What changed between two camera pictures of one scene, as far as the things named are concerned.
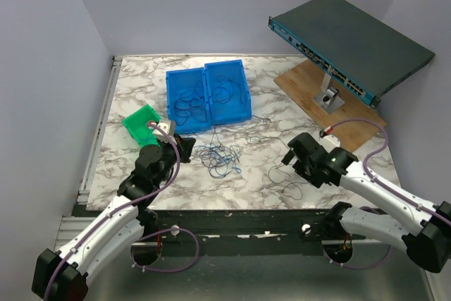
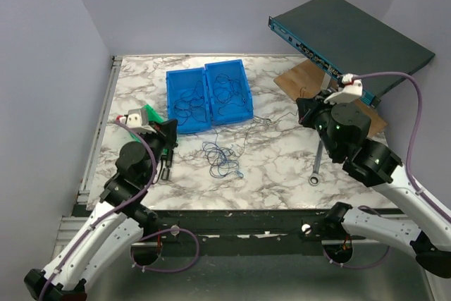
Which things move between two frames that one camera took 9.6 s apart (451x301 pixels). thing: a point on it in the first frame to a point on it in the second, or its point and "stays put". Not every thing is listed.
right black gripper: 300,170 to 307,106
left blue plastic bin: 187,100 stays put
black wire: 191,103 stays put
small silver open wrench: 262,120 stays put
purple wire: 269,137 to 295,113
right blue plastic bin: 230,101 stays put
